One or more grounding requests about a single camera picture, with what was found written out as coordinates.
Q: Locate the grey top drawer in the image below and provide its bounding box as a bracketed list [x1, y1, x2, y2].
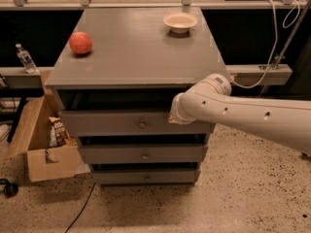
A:
[60, 111, 215, 137]

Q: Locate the grey drawer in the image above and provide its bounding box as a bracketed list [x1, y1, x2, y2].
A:
[79, 144, 208, 164]
[60, 111, 215, 137]
[92, 168, 200, 185]

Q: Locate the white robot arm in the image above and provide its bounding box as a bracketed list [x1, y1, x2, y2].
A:
[169, 74, 311, 155]

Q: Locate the grey drawer cabinet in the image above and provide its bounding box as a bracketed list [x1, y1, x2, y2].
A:
[46, 8, 227, 174]

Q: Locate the grey bottom drawer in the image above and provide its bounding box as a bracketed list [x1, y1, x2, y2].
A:
[92, 168, 200, 185]

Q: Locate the grey middle drawer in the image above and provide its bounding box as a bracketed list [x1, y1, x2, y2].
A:
[79, 144, 208, 164]

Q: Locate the beige bowl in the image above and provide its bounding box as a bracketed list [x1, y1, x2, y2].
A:
[163, 13, 197, 34]

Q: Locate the orange red ball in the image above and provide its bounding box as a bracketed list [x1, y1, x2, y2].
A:
[69, 32, 92, 54]

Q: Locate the snack bag in box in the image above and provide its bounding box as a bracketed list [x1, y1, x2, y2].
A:
[49, 116, 77, 147]

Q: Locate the open cardboard box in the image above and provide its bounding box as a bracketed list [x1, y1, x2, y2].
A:
[5, 71, 81, 183]

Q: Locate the clear plastic water bottle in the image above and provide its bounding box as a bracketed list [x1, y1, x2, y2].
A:
[16, 44, 37, 74]

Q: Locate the metal stand pole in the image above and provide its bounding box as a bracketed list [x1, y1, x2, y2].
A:
[259, 0, 311, 97]

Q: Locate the black caster wheel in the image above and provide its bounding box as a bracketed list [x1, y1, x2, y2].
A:
[0, 179, 18, 198]

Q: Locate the black floor cable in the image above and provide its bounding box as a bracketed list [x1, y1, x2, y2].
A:
[63, 183, 97, 233]

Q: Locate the white cable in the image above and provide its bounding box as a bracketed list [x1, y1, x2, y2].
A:
[230, 0, 302, 89]

